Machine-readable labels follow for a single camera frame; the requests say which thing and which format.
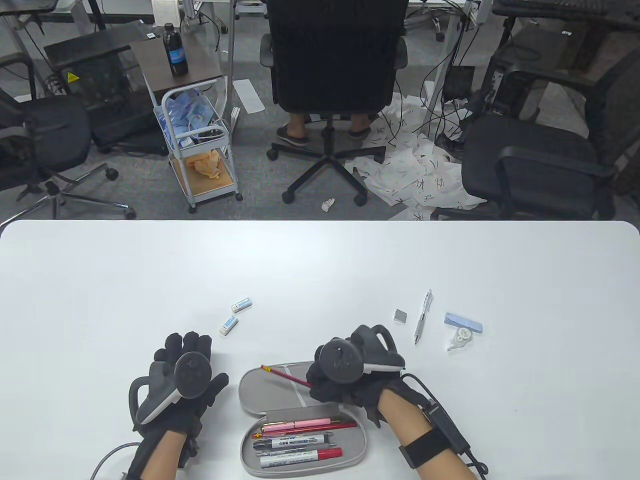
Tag black high-back office chair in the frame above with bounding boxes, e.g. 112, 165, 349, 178
260, 0, 408, 206

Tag white correction tape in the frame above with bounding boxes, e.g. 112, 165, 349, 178
446, 328, 474, 352

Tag white marker black cap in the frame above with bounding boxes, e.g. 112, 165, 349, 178
252, 435, 335, 449

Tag person's right forearm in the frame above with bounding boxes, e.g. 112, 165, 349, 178
377, 397, 476, 480

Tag black cabinet yellow sticker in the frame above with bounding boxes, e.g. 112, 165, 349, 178
44, 22, 168, 153

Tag silver mechanical pen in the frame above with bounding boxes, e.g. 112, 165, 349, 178
413, 288, 434, 346

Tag white cartoon print pencil case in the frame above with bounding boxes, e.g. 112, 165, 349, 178
238, 361, 368, 478

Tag white desk leg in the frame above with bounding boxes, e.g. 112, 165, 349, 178
220, 0, 242, 108
422, 0, 466, 108

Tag grey chair wheel base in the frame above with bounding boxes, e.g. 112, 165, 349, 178
405, 11, 446, 43

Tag tangle of black floor cables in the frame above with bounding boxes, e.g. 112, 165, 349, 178
380, 0, 496, 151

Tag grey hand controller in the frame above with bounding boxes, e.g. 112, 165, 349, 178
314, 325, 406, 386
128, 351, 213, 426

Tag grey left hand controller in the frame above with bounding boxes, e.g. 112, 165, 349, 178
128, 351, 213, 426

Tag person's right hand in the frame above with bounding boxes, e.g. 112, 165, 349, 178
305, 325, 431, 428

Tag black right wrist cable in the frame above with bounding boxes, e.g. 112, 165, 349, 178
400, 372, 488, 480

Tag person's left forearm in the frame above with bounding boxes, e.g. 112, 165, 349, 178
127, 430, 188, 480

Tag pink pen gold trim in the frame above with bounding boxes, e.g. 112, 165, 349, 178
262, 420, 332, 432

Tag person's left hand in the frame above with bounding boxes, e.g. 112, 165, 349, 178
129, 331, 230, 468

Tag orange cloth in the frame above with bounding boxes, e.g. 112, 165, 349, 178
186, 150, 226, 181

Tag pile of blue packets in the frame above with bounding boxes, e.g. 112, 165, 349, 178
156, 91, 223, 146

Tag grey right hand controller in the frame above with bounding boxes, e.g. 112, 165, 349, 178
314, 325, 406, 386

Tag black mesh office chair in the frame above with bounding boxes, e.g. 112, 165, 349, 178
470, 0, 640, 138

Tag white trolley cart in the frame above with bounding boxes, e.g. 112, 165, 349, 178
153, 82, 244, 215

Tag white printed floor sheet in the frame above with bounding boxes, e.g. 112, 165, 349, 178
345, 90, 488, 221

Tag grey left wrist cable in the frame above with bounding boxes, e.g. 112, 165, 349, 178
90, 441, 143, 480

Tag black mesh armrest chair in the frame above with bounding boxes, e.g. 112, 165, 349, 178
431, 50, 640, 221

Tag light blue note pad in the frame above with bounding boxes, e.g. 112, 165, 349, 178
444, 312, 484, 335

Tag black box on floor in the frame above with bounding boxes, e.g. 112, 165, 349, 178
443, 66, 476, 99

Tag black chair chrome base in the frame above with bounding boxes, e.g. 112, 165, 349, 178
0, 52, 137, 221

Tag white paper sheet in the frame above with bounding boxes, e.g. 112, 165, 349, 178
234, 79, 266, 114

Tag dark bottle blue label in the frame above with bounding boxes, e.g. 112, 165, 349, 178
163, 23, 190, 77

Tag white marker red cap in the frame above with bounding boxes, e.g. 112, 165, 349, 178
259, 447, 344, 461

